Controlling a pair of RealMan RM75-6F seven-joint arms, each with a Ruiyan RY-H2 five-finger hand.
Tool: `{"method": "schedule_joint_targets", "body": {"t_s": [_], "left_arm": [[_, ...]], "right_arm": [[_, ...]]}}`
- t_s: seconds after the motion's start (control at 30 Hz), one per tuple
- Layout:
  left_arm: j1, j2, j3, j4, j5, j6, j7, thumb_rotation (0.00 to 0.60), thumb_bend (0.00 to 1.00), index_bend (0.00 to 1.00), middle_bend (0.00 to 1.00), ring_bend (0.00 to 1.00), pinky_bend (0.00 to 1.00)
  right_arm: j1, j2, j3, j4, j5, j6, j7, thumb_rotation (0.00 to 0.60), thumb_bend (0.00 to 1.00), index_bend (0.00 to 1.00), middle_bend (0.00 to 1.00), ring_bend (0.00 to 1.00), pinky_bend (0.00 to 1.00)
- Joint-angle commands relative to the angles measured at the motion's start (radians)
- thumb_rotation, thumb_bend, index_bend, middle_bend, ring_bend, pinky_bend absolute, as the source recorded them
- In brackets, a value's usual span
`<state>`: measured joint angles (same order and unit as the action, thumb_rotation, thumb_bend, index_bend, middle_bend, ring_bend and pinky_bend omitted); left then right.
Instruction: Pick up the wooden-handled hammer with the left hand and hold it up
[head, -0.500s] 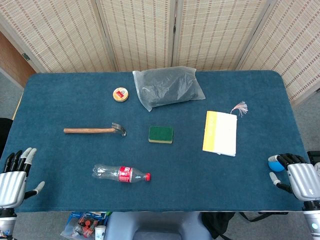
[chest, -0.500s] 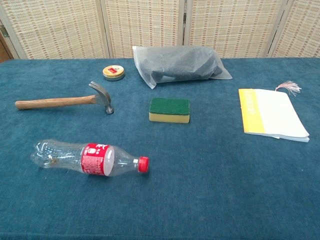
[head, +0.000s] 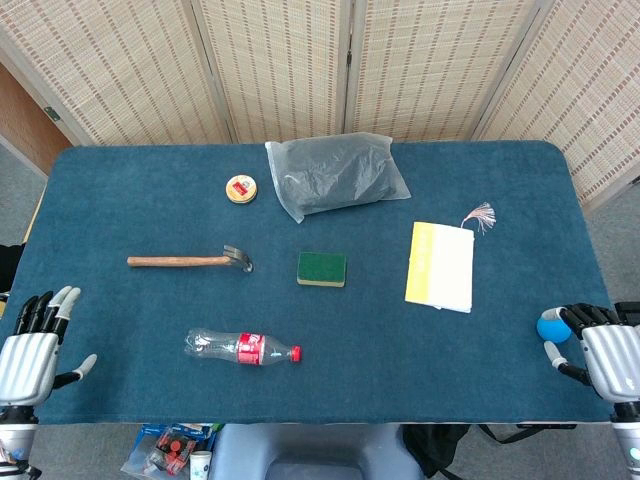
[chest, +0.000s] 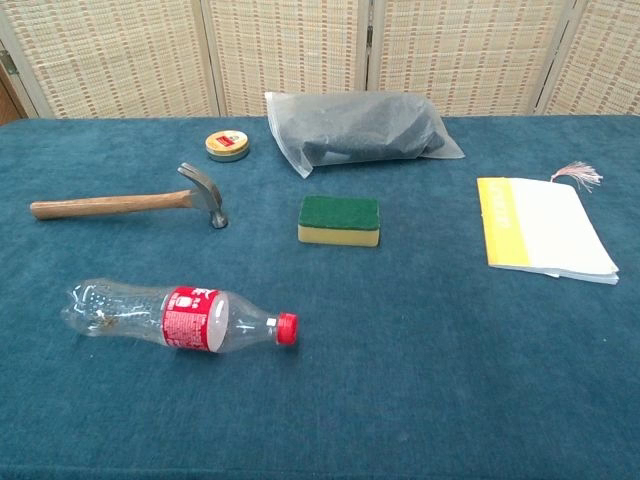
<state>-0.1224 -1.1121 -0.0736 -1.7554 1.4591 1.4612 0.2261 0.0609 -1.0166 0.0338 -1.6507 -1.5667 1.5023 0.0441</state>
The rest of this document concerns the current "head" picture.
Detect blue ball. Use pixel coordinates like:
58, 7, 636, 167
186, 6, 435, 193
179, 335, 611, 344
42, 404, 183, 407
536, 309, 573, 344

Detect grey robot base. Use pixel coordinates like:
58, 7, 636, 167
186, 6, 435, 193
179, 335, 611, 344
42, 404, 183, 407
209, 423, 426, 480

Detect green scouring sponge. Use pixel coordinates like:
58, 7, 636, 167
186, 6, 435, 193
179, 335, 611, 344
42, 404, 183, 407
296, 251, 348, 289

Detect black bag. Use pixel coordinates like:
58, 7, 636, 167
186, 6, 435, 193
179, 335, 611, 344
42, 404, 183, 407
402, 423, 541, 479

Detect wooden handle claw hammer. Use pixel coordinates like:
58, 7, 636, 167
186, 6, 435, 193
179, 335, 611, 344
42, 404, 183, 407
126, 244, 255, 274

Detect clear bag of red parts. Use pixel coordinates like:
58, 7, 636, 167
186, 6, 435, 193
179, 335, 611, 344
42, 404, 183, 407
120, 423, 221, 477

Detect yellow white notebook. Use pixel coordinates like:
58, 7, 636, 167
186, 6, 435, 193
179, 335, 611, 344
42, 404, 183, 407
404, 221, 475, 314

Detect pink tassel bookmark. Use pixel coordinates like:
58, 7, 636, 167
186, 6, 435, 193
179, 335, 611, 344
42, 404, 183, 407
460, 201, 497, 235

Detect empty cola plastic bottle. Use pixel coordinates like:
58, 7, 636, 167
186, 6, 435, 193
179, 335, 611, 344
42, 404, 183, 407
183, 327, 302, 367

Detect white paper cup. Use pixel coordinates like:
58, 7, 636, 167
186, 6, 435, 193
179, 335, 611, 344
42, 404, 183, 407
189, 450, 213, 480

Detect black object at table edge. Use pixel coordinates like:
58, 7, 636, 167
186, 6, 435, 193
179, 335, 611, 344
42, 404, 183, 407
0, 242, 26, 296

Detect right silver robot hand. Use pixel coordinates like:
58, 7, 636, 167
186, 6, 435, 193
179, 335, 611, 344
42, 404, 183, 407
540, 302, 640, 403

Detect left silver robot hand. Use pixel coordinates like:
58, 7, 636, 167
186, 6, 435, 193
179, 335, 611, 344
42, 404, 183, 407
0, 285, 98, 407

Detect bamboo folding screen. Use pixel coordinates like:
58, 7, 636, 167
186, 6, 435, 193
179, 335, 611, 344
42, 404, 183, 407
0, 0, 640, 210

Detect plastic bag with dark cloth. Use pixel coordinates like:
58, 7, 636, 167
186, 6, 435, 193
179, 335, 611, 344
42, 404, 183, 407
264, 131, 412, 225

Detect blue table cloth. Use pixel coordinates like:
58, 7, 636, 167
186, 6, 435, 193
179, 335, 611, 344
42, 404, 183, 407
0, 140, 617, 426

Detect round wooden tin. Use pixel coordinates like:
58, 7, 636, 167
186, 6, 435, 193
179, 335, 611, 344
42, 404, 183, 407
224, 174, 260, 205

